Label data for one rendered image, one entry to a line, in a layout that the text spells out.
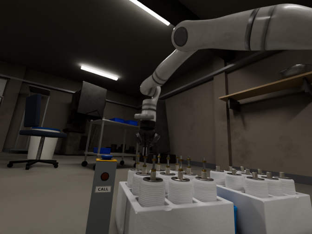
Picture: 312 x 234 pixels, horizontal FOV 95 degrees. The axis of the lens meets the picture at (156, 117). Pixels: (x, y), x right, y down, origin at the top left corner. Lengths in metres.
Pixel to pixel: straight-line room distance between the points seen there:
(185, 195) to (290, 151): 2.75
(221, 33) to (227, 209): 0.60
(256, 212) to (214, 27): 0.75
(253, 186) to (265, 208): 0.09
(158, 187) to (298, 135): 2.87
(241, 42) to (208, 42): 0.08
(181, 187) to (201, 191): 0.10
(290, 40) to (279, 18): 0.05
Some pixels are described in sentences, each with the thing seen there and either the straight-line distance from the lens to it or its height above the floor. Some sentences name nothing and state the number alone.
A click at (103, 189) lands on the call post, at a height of 0.22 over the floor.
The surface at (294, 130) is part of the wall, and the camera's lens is 3.24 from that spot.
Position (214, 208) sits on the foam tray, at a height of 0.17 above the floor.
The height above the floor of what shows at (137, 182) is 0.22.
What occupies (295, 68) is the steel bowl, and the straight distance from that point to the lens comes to 2.97.
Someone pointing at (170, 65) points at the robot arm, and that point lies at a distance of 0.62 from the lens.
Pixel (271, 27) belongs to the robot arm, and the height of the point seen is 0.63.
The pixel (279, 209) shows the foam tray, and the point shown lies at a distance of 0.93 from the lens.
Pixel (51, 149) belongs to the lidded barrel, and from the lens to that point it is 3.99.
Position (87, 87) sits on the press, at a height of 2.27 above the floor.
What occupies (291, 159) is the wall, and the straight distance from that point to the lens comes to 3.22.
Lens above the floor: 0.36
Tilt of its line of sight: 13 degrees up
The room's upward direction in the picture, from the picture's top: 4 degrees clockwise
